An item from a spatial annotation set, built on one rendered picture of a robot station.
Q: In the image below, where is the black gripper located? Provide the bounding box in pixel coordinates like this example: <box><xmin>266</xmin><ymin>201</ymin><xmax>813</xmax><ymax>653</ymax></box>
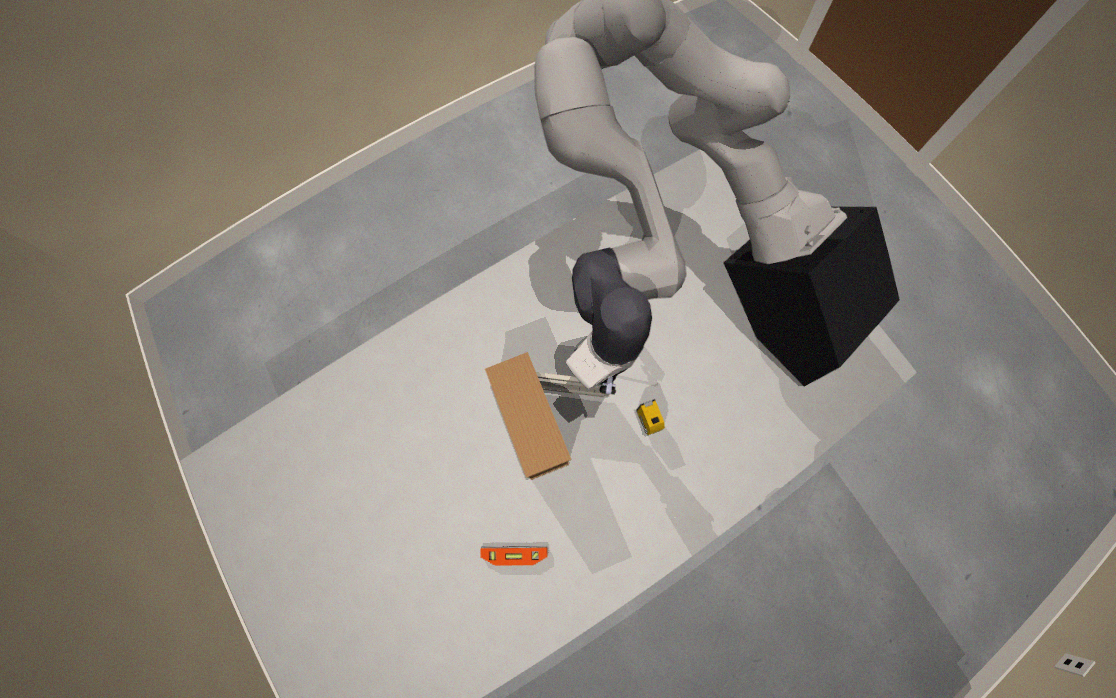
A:
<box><xmin>598</xmin><ymin>369</ymin><xmax>627</xmax><ymax>394</ymax></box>

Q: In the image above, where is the orange spirit level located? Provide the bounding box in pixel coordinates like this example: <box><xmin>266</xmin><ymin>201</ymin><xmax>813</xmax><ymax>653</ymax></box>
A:
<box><xmin>481</xmin><ymin>546</ymin><xmax>547</xmax><ymax>565</ymax></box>

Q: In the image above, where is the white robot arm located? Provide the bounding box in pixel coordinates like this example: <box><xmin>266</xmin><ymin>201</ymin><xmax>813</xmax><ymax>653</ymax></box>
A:
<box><xmin>533</xmin><ymin>0</ymin><xmax>847</xmax><ymax>390</ymax></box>

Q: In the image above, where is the yellow tape measure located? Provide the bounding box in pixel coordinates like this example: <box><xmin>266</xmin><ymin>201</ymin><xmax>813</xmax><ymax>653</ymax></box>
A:
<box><xmin>636</xmin><ymin>399</ymin><xmax>665</xmax><ymax>436</ymax></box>

